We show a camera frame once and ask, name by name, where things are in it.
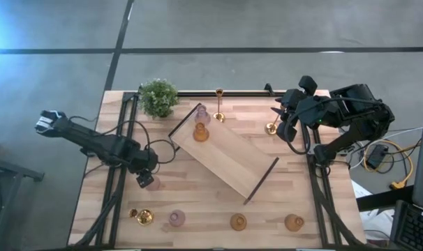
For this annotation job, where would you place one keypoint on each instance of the black side desk bar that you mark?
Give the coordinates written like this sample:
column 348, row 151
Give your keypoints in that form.
column 382, row 200

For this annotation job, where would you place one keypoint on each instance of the black keyboard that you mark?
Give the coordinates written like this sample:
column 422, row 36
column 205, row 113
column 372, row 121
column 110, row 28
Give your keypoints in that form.
column 414, row 230

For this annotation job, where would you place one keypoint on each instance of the wooden shelf black metal legs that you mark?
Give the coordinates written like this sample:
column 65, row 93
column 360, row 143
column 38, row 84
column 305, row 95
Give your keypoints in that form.
column 229, row 157

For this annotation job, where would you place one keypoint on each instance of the pink ribbed glass candle holder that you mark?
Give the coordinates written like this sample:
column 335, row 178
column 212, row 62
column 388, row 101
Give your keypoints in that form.
column 155, row 184
column 177, row 218
column 202, row 118

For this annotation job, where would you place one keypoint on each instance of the black metal floor stand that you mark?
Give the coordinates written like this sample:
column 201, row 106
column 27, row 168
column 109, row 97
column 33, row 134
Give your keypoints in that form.
column 9, row 167

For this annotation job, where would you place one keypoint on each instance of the short gold metal candlestick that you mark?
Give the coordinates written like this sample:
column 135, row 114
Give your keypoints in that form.
column 145, row 217

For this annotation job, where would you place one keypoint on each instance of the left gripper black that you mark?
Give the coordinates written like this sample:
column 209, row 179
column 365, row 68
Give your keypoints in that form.
column 145, row 162

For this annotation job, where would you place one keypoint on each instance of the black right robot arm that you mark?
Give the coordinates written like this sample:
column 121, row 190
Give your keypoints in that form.
column 354, row 104

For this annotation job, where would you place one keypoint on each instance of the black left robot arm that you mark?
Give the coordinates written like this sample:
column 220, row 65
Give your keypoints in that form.
column 93, row 141

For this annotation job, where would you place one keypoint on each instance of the amber ribbed glass candle holder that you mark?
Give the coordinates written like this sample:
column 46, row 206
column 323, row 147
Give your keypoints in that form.
column 200, row 134
column 293, row 223
column 238, row 222

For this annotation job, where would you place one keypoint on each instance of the green potted plant black pot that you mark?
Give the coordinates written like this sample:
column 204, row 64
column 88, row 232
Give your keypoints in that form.
column 158, row 97

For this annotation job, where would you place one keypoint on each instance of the black power brick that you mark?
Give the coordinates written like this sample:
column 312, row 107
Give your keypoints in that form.
column 377, row 157

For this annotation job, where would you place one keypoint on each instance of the white paper sheet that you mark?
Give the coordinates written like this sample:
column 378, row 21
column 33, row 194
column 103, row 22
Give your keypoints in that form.
column 375, row 219

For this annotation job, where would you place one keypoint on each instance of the tall gold metal candlestick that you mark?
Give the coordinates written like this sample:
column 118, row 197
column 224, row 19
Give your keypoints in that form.
column 271, row 129
column 218, row 116

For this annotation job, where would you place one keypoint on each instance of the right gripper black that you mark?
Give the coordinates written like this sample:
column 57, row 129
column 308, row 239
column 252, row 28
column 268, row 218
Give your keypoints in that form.
column 292, row 101

